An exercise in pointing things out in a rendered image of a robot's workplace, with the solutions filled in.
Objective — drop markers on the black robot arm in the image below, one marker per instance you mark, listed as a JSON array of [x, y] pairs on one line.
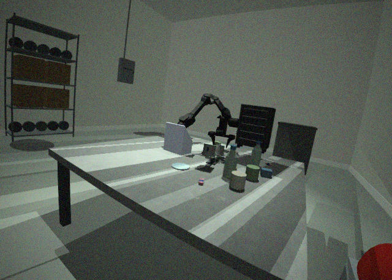
[[188, 119]]

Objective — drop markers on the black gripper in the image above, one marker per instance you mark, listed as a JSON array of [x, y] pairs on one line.
[[230, 137]]

